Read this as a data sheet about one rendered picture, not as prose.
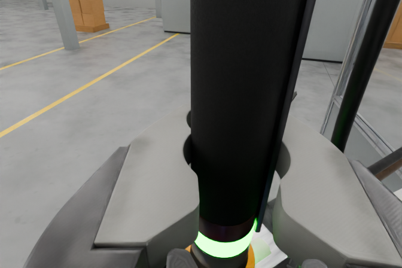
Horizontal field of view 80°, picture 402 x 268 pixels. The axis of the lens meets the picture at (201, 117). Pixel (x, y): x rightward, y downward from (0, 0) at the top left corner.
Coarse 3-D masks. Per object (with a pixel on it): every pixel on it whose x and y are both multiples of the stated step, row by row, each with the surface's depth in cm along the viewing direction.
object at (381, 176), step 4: (400, 160) 27; (396, 164) 26; (400, 164) 26; (388, 168) 25; (392, 168) 26; (396, 168) 26; (380, 172) 25; (384, 172) 25; (388, 172) 25; (392, 172) 26; (376, 176) 24; (380, 176) 25; (384, 176) 25; (380, 180) 25; (272, 232) 19
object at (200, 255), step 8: (192, 248) 13; (248, 248) 13; (200, 256) 13; (208, 256) 12; (240, 256) 12; (208, 264) 12; (216, 264) 12; (224, 264) 12; (232, 264) 12; (240, 264) 13
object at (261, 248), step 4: (252, 240) 18; (256, 240) 18; (260, 240) 18; (252, 244) 18; (256, 244) 18; (260, 244) 18; (264, 244) 18; (256, 248) 17; (260, 248) 17; (264, 248) 17; (268, 248) 17; (256, 252) 17; (260, 252) 17; (264, 252) 17; (268, 252) 17; (256, 256) 17; (260, 256) 17; (264, 256) 17; (256, 260) 17; (260, 260) 17
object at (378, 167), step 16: (384, 0) 11; (384, 16) 12; (368, 32) 12; (384, 32) 12; (368, 48) 13; (368, 64) 13; (352, 80) 14; (368, 80) 13; (352, 96) 14; (352, 112) 14; (336, 128) 16; (336, 144) 16; (384, 160) 25
